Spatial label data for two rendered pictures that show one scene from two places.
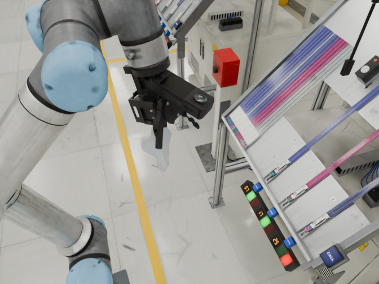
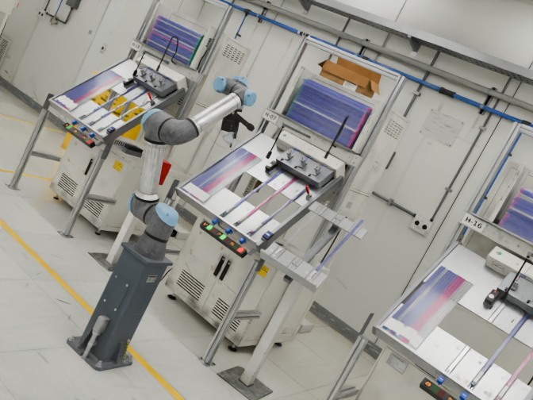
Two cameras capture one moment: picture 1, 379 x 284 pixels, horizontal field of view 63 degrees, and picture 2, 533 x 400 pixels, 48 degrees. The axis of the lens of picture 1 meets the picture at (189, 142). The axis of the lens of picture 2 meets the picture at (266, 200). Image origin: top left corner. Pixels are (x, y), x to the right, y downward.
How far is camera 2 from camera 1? 2.62 m
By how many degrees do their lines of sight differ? 50
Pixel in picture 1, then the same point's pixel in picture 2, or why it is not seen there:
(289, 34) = (177, 175)
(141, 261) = (80, 311)
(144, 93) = (228, 119)
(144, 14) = not seen: hidden behind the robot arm
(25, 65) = not seen: outside the picture
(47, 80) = (249, 94)
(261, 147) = (212, 202)
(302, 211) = (246, 226)
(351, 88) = (262, 175)
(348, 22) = (254, 148)
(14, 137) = (228, 105)
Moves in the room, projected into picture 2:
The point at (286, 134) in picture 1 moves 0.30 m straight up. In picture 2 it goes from (228, 195) to (251, 149)
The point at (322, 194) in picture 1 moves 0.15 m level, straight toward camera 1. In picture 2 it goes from (255, 217) to (254, 222)
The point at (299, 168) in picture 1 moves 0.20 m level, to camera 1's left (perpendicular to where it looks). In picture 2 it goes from (240, 209) to (212, 199)
